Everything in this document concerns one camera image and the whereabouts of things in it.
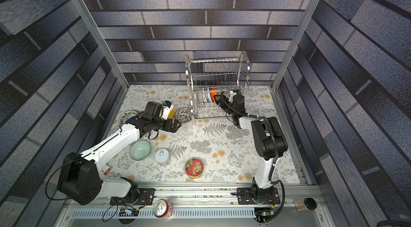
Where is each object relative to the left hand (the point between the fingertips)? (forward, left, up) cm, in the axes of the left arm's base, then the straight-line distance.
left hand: (174, 121), depth 85 cm
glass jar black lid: (-36, -62, -12) cm, 73 cm away
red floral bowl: (-21, -11, -11) cm, 26 cm away
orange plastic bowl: (+20, -21, 0) cm, 29 cm away
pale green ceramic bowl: (-12, +19, -11) cm, 25 cm away
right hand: (+18, -23, 0) cm, 29 cm away
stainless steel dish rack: (+37, -18, -2) cm, 41 cm away
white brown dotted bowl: (+20, -16, -3) cm, 25 cm away
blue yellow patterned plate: (+10, +35, -11) cm, 38 cm away
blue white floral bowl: (+20, -18, -1) cm, 27 cm away
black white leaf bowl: (+13, -2, -12) cm, 18 cm away
